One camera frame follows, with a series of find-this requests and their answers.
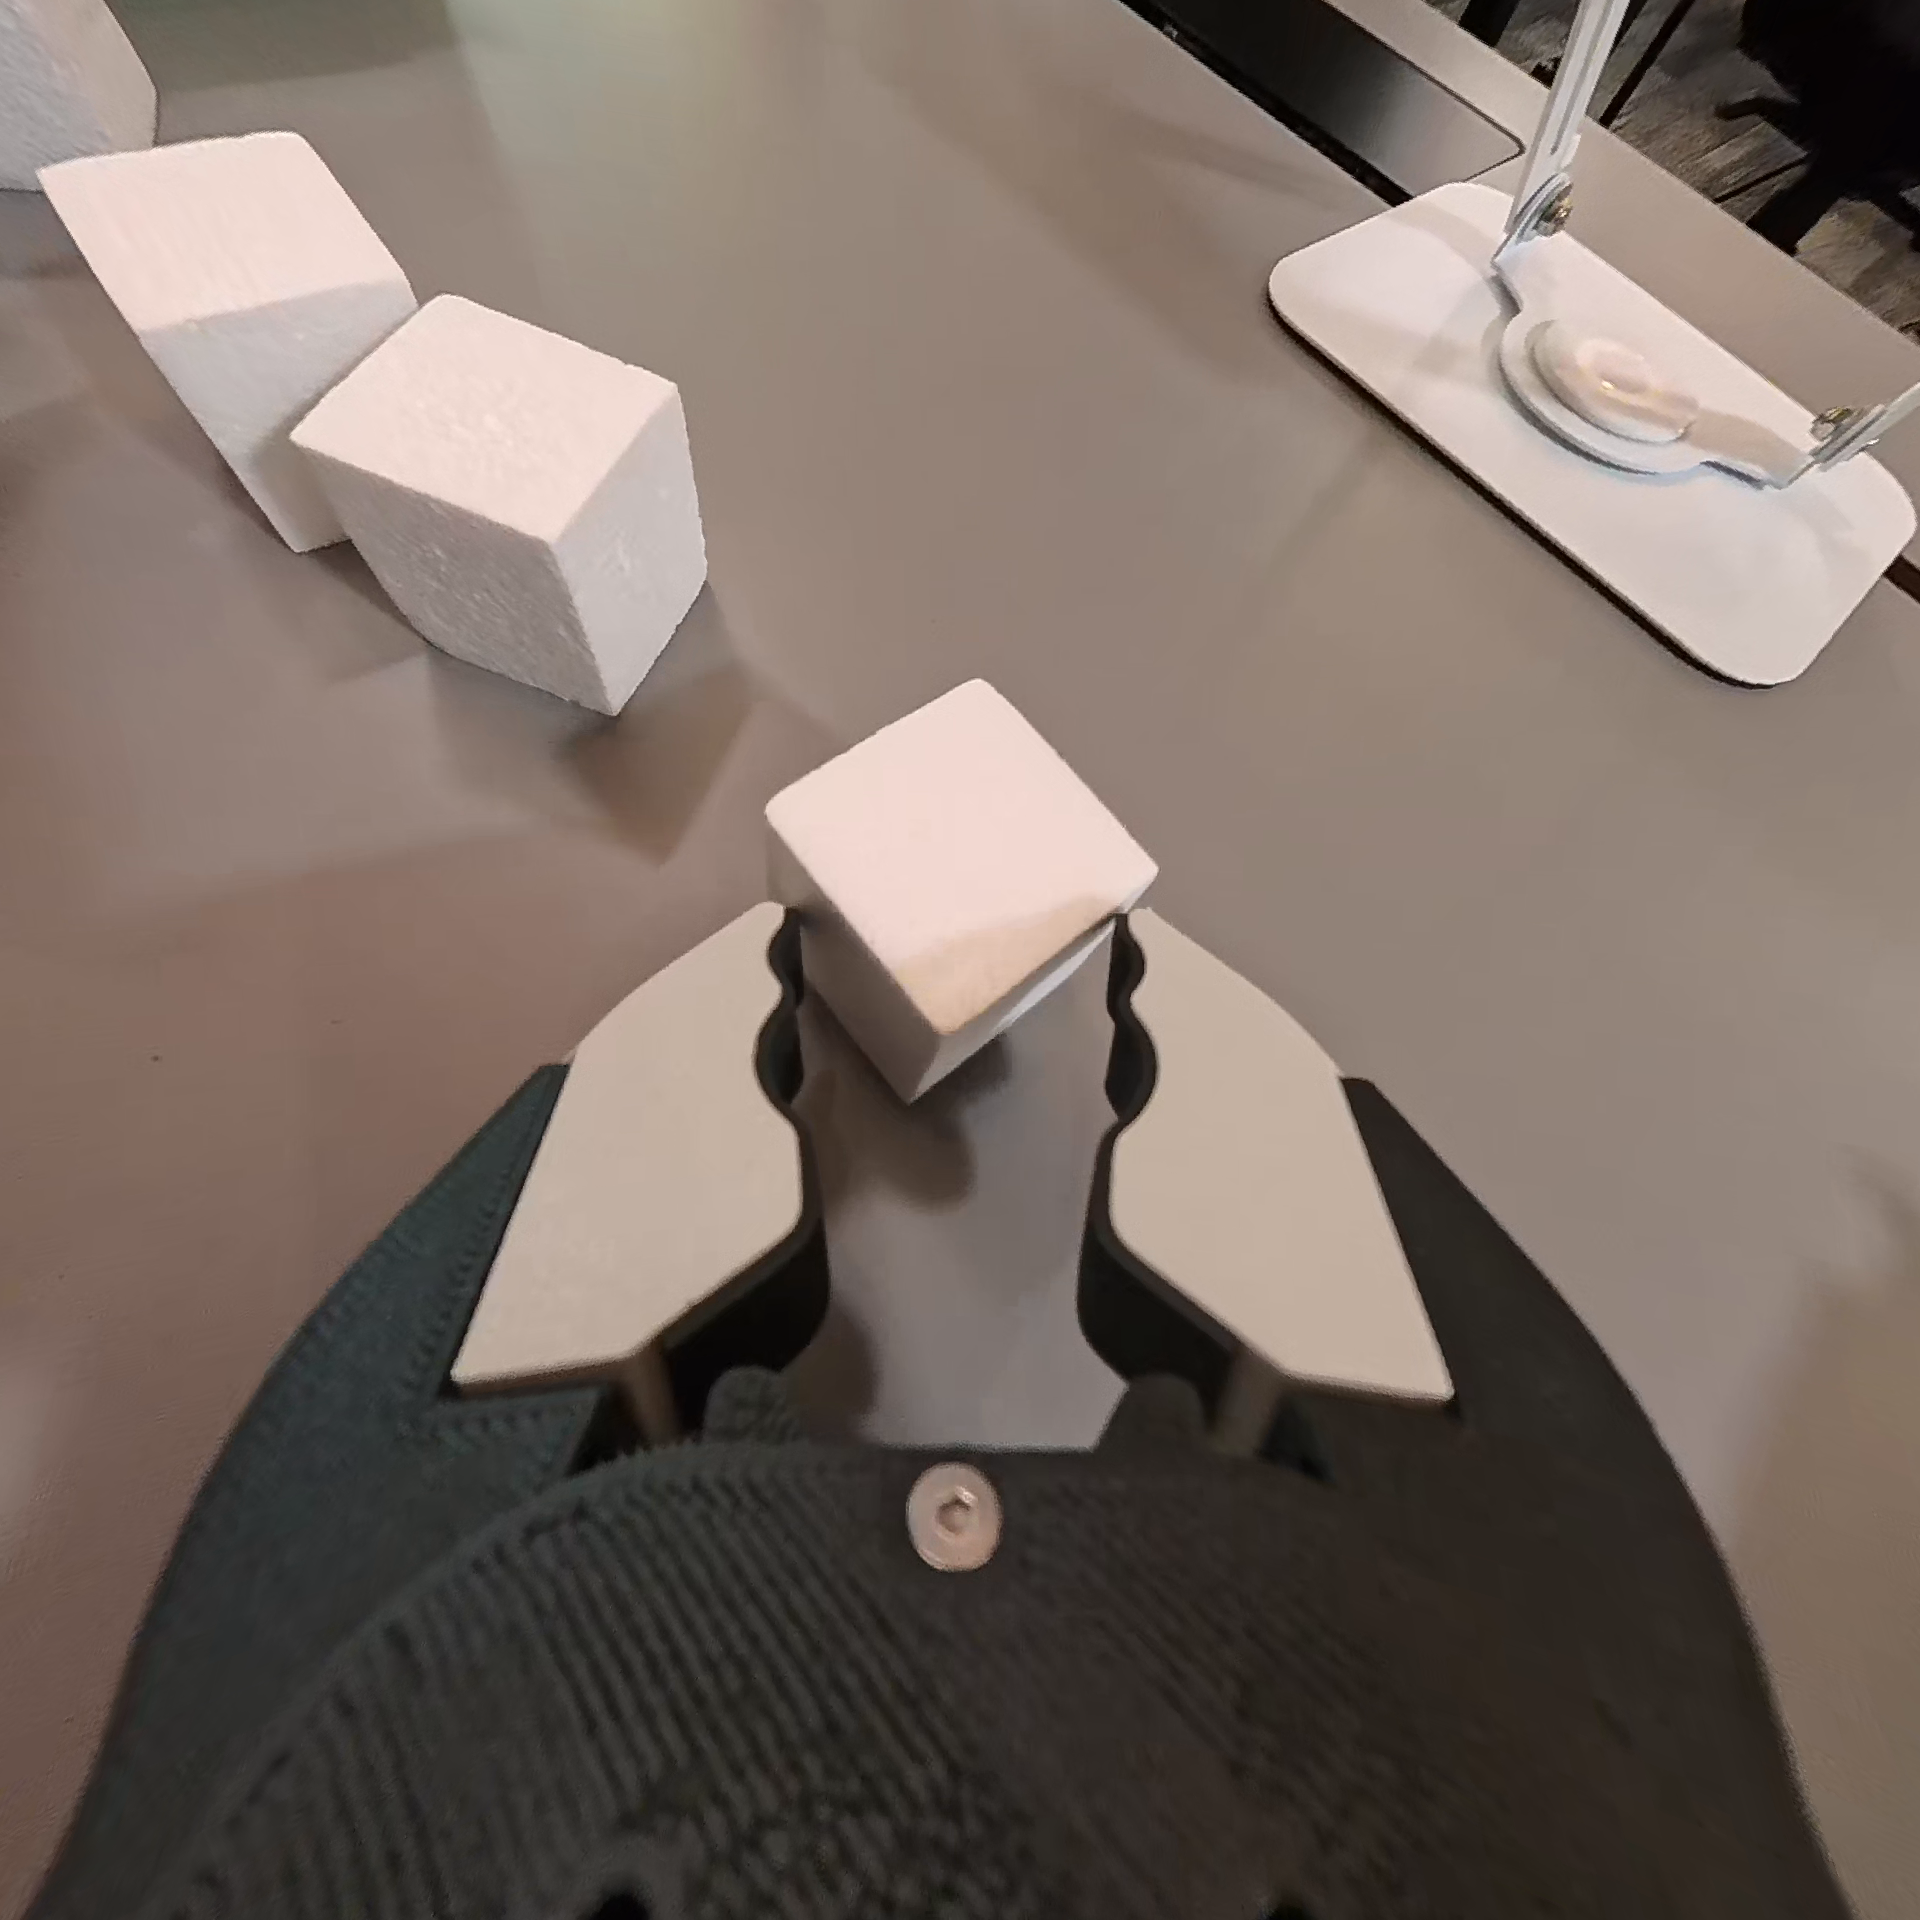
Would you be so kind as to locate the wooden document stand white base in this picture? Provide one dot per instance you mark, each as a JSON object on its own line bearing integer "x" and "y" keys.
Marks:
{"x": 1394, "y": 315}

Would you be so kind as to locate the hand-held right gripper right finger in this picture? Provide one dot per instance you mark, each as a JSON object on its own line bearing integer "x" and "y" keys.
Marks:
{"x": 1273, "y": 1199}

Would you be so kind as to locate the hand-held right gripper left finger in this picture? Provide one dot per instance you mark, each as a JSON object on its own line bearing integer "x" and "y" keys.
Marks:
{"x": 645, "y": 1185}

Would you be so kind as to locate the small white foam cube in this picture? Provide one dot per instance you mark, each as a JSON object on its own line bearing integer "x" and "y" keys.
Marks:
{"x": 945, "y": 826}

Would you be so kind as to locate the medium white foam cube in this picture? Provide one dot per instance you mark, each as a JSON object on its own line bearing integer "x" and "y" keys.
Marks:
{"x": 211, "y": 270}
{"x": 494, "y": 481}

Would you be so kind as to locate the large white foam cube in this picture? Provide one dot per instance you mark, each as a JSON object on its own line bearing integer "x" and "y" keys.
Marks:
{"x": 67, "y": 90}

